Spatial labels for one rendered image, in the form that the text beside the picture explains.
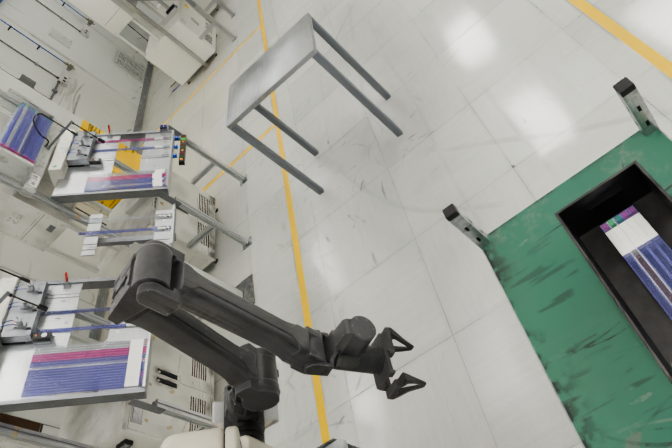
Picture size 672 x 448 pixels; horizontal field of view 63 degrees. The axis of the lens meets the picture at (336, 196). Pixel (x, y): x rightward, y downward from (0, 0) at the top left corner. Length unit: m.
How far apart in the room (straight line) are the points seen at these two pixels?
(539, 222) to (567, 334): 0.27
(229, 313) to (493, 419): 1.49
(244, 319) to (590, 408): 0.62
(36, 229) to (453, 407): 2.87
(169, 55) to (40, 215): 3.63
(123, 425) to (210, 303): 2.10
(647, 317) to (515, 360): 1.24
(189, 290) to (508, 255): 0.71
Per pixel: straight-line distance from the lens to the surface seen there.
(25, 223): 4.05
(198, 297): 0.94
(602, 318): 1.14
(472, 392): 2.35
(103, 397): 2.77
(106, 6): 7.00
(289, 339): 1.06
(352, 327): 1.09
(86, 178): 3.95
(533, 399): 2.23
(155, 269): 0.90
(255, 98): 3.16
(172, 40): 7.01
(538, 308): 1.20
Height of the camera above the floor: 1.95
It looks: 34 degrees down
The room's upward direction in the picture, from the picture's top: 53 degrees counter-clockwise
